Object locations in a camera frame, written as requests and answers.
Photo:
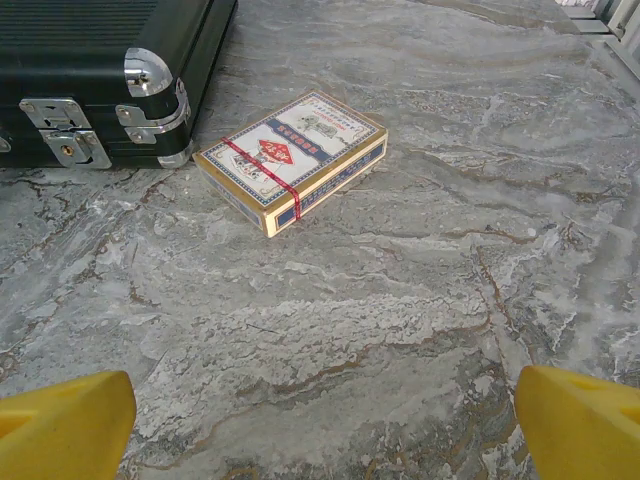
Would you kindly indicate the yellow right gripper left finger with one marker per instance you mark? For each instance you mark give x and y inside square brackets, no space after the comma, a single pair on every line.
[65,430]

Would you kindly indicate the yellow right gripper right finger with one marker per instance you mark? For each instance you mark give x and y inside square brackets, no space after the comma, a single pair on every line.
[580,430]

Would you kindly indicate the small pink card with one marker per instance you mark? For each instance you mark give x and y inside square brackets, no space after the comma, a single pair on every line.
[285,150]

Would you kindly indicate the black ribbed carrying case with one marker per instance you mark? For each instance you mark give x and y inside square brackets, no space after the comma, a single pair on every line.
[75,45]

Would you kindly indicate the aluminium frame side rail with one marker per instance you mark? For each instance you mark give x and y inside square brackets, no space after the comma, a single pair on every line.
[625,57]

